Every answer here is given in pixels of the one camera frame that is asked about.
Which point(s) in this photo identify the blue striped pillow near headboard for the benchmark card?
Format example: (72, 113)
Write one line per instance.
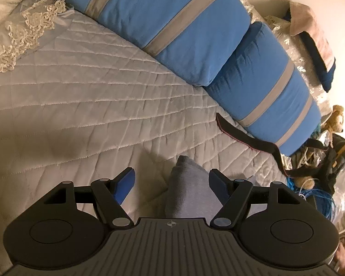
(193, 38)

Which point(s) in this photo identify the pink and navy cushion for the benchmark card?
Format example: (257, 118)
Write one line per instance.
(304, 23)

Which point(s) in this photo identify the blue striped pillow far side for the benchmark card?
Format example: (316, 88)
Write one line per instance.
(260, 88)

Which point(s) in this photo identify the person's right hand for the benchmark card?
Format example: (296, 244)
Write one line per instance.
(340, 259)

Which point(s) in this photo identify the grey cloth garment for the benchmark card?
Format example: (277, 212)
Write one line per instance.
(189, 194)

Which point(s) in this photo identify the brown teddy bear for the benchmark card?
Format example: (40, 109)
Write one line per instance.
(334, 124)

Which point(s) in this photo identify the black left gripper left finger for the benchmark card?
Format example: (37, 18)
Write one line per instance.
(69, 224)

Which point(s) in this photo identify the white quilted bedspread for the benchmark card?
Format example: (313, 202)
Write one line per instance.
(88, 104)

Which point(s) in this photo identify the white lace-trimmed pillow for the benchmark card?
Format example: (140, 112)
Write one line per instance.
(24, 32)

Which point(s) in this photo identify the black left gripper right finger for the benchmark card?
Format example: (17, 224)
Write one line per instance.
(273, 224)

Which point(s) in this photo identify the dark green jacket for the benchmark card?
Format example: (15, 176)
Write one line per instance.
(318, 167)

